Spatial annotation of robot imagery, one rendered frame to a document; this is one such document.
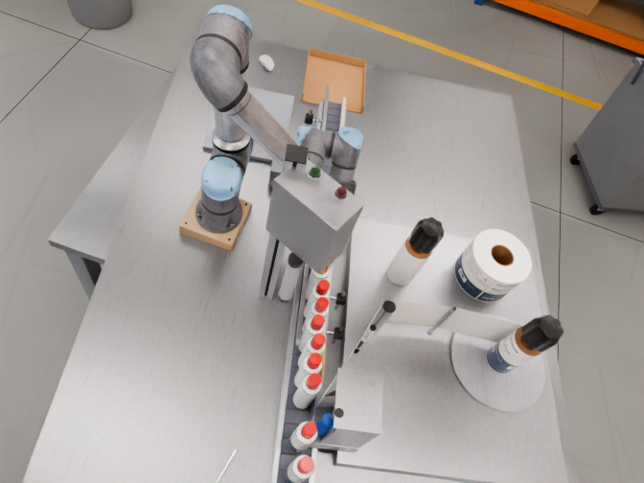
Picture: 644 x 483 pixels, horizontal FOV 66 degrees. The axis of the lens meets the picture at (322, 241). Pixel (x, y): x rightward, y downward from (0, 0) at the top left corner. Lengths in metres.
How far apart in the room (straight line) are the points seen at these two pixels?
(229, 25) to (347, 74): 1.12
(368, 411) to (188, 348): 0.59
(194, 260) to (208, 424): 0.51
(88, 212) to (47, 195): 1.14
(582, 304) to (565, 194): 0.81
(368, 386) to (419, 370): 0.38
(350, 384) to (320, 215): 0.43
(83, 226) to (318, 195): 0.95
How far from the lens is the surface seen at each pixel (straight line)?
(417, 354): 1.57
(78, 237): 1.72
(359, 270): 1.62
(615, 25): 5.18
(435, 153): 2.12
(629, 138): 3.40
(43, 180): 2.96
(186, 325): 1.54
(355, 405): 1.18
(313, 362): 1.25
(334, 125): 1.99
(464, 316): 1.51
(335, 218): 0.97
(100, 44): 3.68
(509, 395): 1.65
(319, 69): 2.29
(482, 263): 1.63
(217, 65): 1.19
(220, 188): 1.46
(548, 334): 1.43
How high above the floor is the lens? 2.26
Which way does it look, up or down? 57 degrees down
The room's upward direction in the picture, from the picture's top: 20 degrees clockwise
